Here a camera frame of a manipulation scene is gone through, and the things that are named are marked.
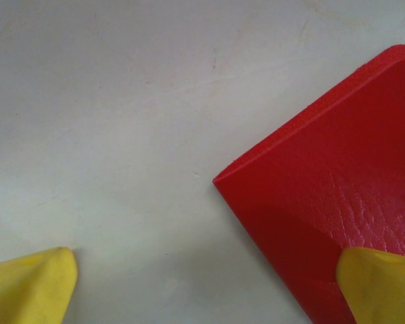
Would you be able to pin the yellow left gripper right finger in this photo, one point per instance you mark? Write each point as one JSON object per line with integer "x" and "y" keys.
{"x": 381, "y": 290}

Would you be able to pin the red leather card holder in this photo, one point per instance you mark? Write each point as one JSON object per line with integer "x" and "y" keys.
{"x": 324, "y": 185}

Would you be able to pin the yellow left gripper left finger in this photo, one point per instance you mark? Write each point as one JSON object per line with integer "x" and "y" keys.
{"x": 27, "y": 290}

